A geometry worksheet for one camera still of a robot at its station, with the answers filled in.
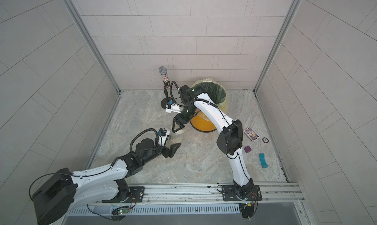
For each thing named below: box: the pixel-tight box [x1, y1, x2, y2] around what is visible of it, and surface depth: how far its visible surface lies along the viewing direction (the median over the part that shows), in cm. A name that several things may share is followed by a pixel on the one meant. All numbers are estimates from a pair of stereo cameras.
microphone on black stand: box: [158, 66, 174, 109], surface depth 99 cm
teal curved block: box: [259, 152, 269, 169], surface depth 84 cm
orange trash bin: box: [189, 109, 217, 133], surface depth 95 cm
